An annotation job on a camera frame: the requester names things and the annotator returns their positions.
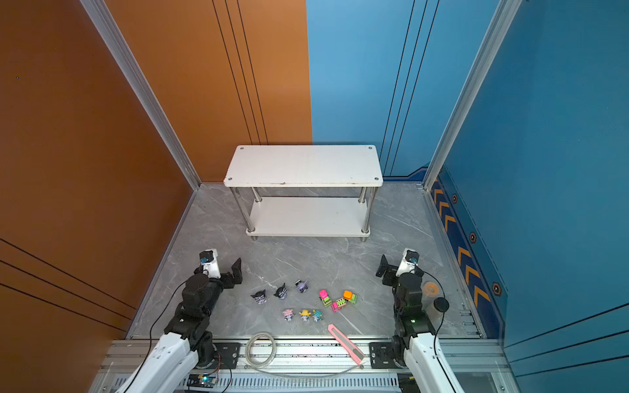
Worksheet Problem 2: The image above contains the black purple figurine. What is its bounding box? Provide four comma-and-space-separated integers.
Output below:
251, 290, 267, 305
274, 283, 288, 301

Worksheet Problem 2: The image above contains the orange tape roll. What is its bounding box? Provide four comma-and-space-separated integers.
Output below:
423, 281, 442, 298

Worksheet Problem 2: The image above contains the white two-tier shelf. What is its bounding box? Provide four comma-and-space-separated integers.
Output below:
224, 145, 383, 241

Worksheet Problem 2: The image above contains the pink small figurine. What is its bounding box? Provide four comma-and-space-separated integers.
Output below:
283, 309, 294, 322

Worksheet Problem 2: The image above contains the black round cap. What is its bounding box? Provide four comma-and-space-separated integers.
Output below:
432, 296, 450, 314

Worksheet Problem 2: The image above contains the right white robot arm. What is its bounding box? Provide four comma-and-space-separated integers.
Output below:
370, 249, 464, 392

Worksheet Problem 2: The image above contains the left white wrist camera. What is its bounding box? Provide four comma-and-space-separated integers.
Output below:
199, 249, 220, 278

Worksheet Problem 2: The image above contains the left green circuit board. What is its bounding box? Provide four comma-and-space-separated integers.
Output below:
186, 373, 218, 390

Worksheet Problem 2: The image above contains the orange green toy car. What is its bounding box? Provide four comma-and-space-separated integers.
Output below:
343, 290, 357, 304

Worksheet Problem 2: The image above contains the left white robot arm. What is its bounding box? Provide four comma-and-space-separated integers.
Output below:
117, 251, 242, 392

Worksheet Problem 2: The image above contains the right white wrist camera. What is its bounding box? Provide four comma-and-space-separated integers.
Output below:
396, 248, 419, 277

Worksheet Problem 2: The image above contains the pink utility knife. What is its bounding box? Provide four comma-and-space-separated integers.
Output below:
328, 324, 365, 365

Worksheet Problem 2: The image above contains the teal small figurine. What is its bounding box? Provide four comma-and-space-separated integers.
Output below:
311, 309, 323, 322

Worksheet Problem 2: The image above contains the pink toy car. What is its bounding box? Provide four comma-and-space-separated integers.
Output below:
331, 298, 347, 313

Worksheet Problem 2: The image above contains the pink green toy truck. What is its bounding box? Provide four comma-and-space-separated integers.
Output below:
319, 290, 333, 307

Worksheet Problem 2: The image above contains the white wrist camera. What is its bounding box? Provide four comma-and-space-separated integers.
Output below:
396, 248, 419, 277
199, 249, 220, 278

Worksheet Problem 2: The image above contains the clear coiled tube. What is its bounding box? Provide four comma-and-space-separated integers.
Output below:
241, 332, 366, 379

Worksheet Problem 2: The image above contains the yellow small figurine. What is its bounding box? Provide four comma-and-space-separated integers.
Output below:
299, 309, 312, 322

